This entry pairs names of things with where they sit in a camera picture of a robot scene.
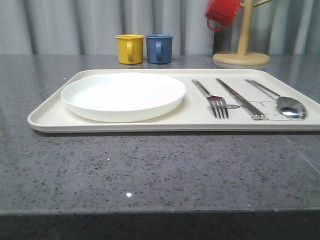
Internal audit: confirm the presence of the white round plate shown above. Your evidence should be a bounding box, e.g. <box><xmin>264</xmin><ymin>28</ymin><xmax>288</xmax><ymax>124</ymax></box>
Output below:
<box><xmin>61</xmin><ymin>72</ymin><xmax>186</xmax><ymax>123</ymax></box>

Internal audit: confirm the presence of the silver metal fork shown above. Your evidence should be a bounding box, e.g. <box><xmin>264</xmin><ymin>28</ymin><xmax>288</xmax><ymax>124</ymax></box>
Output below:
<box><xmin>191</xmin><ymin>79</ymin><xmax>229</xmax><ymax>120</ymax></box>

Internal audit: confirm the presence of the silver metal spoon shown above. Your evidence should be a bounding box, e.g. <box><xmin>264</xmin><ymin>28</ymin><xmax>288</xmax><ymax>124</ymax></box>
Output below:
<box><xmin>245</xmin><ymin>79</ymin><xmax>308</xmax><ymax>120</ymax></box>

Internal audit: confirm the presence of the cream rabbit serving tray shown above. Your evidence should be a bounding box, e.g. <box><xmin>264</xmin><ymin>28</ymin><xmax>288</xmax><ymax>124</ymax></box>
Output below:
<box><xmin>27</xmin><ymin>68</ymin><xmax>320</xmax><ymax>133</ymax></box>

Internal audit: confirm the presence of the blue enamel mug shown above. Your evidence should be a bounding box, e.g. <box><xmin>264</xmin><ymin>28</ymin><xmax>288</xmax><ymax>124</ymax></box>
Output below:
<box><xmin>145</xmin><ymin>34</ymin><xmax>174</xmax><ymax>64</ymax></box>

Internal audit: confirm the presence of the yellow enamel mug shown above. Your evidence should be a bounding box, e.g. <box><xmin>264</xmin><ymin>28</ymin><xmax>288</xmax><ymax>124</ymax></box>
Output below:
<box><xmin>115</xmin><ymin>34</ymin><xmax>145</xmax><ymax>65</ymax></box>

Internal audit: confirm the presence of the wooden mug tree stand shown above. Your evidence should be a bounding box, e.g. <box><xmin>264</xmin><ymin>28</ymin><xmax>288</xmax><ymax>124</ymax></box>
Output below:
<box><xmin>212</xmin><ymin>0</ymin><xmax>271</xmax><ymax>66</ymax></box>

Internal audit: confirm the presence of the red enamel mug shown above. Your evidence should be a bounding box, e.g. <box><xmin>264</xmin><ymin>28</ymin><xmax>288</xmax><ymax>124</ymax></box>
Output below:
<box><xmin>204</xmin><ymin>0</ymin><xmax>242</xmax><ymax>32</ymax></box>

